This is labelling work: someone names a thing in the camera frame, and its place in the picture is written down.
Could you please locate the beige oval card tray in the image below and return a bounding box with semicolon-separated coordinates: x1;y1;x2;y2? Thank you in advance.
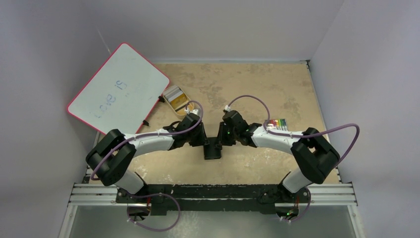
165;91;190;119

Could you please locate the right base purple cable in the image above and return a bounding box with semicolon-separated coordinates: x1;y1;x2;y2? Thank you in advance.
279;190;313;224

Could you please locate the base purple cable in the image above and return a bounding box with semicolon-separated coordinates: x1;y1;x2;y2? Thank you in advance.
126;193;182;233
279;190;313;224

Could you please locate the pack of coloured markers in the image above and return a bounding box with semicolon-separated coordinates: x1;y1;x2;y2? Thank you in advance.
266;119;288;131

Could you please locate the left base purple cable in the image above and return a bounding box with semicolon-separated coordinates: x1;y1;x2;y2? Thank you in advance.
126;193;182;233

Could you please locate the aluminium frame rail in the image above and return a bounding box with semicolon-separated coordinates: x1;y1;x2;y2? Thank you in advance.
68;183;358;206

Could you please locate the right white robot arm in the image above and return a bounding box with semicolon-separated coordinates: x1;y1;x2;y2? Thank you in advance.
218;110;340;202

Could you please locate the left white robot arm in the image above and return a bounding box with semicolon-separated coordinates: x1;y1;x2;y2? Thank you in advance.
86;112;206;203

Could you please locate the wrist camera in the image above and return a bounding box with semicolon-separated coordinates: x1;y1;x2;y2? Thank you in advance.
185;108;202;117
223;105;232;114

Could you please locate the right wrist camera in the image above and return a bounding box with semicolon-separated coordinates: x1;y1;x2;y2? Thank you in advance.
223;105;232;114

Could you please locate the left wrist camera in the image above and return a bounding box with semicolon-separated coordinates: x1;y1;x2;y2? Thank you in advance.
185;108;202;117

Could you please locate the stack of credit cards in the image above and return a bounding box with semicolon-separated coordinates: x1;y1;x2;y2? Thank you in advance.
162;85;184;103

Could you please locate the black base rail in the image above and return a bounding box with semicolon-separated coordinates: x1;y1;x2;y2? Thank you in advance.
116;183;310;218

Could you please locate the white board with pink rim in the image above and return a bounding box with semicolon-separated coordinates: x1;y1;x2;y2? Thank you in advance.
67;43;170;134

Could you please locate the black card holder wallet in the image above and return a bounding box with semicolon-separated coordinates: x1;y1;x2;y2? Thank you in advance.
203;137;222;160

